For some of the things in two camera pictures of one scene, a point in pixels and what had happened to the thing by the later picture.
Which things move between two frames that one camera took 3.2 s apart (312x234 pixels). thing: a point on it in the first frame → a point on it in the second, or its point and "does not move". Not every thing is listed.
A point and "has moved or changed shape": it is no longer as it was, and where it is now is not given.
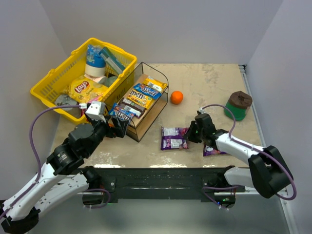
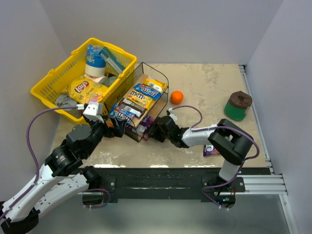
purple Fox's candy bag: (173, 138) has moved or changed shape
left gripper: (113, 126) does not move
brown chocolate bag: (138, 110) does not move
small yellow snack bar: (156, 84) does not move
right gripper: (195, 134) → (154, 130)
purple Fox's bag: (208, 150) does not move
